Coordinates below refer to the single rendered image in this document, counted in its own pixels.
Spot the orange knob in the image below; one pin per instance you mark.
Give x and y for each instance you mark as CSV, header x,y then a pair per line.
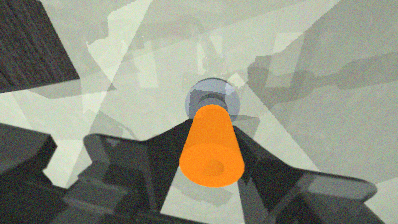
x,y
211,156

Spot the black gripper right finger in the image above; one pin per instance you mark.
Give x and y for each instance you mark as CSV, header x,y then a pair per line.
x,y
268,184

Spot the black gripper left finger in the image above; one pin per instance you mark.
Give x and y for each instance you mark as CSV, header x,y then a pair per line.
x,y
157,158

